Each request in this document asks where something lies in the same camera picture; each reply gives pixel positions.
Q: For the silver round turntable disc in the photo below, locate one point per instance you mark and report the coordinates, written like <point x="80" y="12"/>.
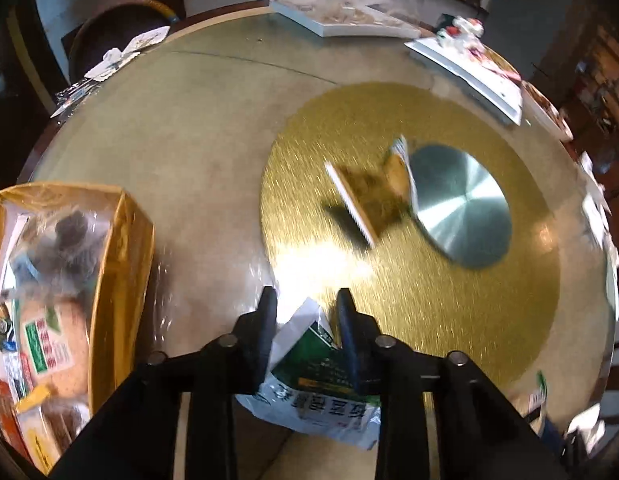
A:
<point x="464" y="205"/>

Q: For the wooden chair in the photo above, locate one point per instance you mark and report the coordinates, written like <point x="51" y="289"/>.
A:
<point x="109" y="25"/>

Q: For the yellow green pea snack packet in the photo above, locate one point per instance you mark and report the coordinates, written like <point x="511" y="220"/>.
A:
<point x="374" y="195"/>

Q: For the flat white tray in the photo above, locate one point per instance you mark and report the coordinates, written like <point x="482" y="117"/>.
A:
<point x="469" y="80"/>

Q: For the yellow taped cardboard box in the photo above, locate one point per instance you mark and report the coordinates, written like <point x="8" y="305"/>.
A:
<point x="124" y="270"/>

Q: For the white tray with food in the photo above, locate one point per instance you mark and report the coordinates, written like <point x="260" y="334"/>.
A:
<point x="339" y="15"/>

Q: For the green white snack packet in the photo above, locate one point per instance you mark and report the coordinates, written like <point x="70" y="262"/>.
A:
<point x="314" y="410"/>

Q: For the red white crumpled wrapper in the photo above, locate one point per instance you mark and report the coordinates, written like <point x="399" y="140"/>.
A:
<point x="462" y="30"/>

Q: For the crumpled white tissue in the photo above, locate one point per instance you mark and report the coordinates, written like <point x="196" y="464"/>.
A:
<point x="124" y="52"/>

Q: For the crumpled white tissues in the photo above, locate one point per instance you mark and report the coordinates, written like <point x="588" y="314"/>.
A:
<point x="599" y="210"/>

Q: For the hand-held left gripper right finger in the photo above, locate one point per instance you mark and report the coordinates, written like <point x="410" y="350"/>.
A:
<point x="349" y="345"/>

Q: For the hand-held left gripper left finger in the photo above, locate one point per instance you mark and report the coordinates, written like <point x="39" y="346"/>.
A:
<point x="264" y="340"/>

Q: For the clear floral snack packet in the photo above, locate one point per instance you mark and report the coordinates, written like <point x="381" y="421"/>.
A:
<point x="64" y="250"/>

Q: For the white plate with food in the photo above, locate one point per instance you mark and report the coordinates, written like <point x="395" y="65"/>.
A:
<point x="547" y="110"/>

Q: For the wrapped chopsticks packet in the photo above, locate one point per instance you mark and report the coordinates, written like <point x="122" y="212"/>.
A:
<point x="74" y="100"/>

